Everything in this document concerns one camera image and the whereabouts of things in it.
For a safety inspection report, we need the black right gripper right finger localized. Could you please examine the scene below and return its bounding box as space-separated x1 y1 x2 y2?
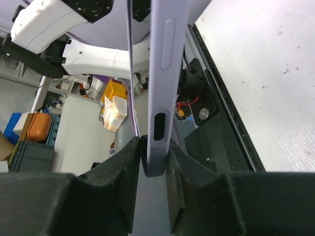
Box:
165 144 315 236

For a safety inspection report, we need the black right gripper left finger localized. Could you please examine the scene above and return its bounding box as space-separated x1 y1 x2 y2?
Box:
0 137 140 236

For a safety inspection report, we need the phone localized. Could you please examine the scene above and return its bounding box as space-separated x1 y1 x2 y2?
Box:
142 0 189 177

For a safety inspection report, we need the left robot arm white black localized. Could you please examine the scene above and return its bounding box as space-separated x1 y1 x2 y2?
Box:
1 0 150 79

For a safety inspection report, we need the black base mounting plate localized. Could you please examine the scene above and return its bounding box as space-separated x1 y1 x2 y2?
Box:
173 26 265 174

